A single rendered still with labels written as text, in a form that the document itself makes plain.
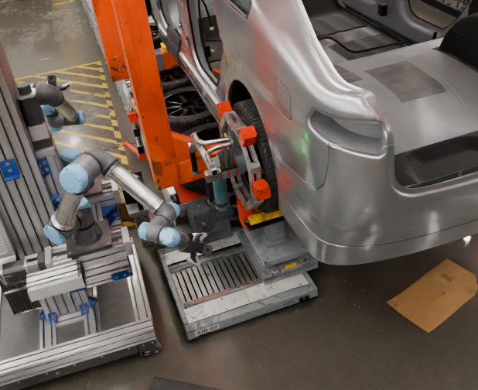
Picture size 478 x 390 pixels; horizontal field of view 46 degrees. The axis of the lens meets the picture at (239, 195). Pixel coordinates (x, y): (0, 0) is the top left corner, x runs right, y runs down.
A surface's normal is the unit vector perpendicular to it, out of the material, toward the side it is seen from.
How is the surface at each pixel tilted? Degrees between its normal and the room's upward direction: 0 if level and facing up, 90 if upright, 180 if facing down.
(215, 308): 0
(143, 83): 90
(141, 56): 90
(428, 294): 1
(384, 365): 0
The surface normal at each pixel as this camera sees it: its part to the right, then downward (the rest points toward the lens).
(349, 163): -0.35, 0.55
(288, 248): -0.11, -0.80
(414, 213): 0.20, 0.64
